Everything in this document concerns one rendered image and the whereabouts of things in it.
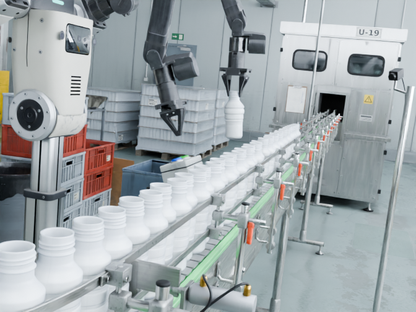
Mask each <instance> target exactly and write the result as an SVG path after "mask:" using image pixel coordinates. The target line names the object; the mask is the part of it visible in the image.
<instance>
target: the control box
mask: <svg viewBox="0 0 416 312"><path fill-rule="evenodd" d="M201 160H202V159H201V156H200V155H197V156H194V157H186V158H182V159H181V160H177V161H174V162H170V163H168V164H166V165H162V166H161V167H160V171H161V172H162V178H163V183H167V179H168V178H174V176H175V173H178V172H183V173H189V169H192V168H194V165H195V164H202V161H201ZM202 165H203V164H202Z"/></svg>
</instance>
